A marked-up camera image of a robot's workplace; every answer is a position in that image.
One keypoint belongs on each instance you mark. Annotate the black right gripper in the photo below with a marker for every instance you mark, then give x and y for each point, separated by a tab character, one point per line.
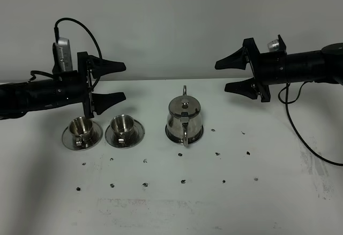
266	67

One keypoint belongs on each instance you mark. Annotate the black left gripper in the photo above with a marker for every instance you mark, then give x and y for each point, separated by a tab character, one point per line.
71	87

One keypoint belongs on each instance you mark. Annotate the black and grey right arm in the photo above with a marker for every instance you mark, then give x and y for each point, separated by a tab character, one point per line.
320	66

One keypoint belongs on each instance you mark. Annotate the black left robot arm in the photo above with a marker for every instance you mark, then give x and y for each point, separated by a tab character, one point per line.
46	91

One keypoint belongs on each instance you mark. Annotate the right stainless steel teacup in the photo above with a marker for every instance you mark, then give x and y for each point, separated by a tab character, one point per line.
123	128

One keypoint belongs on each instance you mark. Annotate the stainless steel teacup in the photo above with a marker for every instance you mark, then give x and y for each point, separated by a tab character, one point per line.
123	128
82	130

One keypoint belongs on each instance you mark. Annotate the left stainless steel teacup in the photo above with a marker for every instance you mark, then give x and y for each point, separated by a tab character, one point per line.
82	130

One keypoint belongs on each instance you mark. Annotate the left stainless steel saucer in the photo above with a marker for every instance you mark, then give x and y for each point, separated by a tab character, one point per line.
70	143

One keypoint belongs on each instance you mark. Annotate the right stainless steel saucer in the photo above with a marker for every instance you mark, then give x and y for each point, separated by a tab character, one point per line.
132	141

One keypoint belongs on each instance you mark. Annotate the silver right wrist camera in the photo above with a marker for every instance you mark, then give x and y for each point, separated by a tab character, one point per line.
276	45

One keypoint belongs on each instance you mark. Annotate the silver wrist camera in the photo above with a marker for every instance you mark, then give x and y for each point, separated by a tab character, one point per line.
276	45
62	56

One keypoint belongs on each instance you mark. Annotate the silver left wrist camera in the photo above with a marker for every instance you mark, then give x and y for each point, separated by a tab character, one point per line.
62	56

